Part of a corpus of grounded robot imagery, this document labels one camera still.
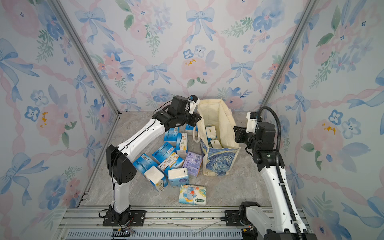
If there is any cream canvas bag starry print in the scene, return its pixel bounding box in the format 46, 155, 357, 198
194, 99, 241, 177

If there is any white tissue pack cartoon blue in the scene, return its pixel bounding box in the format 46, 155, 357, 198
168, 168, 190, 188

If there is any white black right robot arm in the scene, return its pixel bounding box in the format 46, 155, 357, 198
234, 120, 317, 240

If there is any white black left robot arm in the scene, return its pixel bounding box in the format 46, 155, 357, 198
106, 95, 202, 214

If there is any blue tissue pack near bag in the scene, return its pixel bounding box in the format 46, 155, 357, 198
185, 125, 194, 136

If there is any blue tissue pack barcode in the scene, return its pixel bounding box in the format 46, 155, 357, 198
164, 127, 180, 147

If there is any purple tissue pack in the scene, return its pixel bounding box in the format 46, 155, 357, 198
182, 152, 203, 178

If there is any blue tissue pack centre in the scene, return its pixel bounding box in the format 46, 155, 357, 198
152, 142, 176, 164

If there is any floral orange blue tissue pack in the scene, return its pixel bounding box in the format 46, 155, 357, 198
158, 153, 185, 176

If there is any blue tissue pack left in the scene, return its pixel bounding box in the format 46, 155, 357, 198
133, 154, 159, 176

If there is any white blue tissue pack front-left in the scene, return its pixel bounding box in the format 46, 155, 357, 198
144, 166, 168, 192

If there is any colourful cartoon tissue pack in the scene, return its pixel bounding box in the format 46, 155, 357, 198
179, 185, 207, 206

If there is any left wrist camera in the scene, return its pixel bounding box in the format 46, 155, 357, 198
188, 95, 200, 115

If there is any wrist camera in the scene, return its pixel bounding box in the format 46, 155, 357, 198
188, 95, 200, 115
246, 112, 258, 133

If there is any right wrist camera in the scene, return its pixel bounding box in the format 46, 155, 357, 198
246, 112, 258, 133

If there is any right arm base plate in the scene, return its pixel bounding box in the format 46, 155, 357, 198
224, 210, 246, 227

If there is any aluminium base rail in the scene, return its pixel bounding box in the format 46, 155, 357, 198
56, 205, 304, 232

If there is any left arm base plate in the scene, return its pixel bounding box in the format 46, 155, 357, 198
102, 209, 147, 227

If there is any grey slotted cable duct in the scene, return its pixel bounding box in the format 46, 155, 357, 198
64, 229, 243, 240

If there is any right aluminium corner post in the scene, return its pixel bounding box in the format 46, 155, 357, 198
259, 0, 318, 110

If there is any aluminium corner post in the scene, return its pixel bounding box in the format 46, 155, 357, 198
48, 0, 121, 115
259, 0, 318, 110

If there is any left aluminium corner post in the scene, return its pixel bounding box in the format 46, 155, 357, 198
48, 0, 121, 115

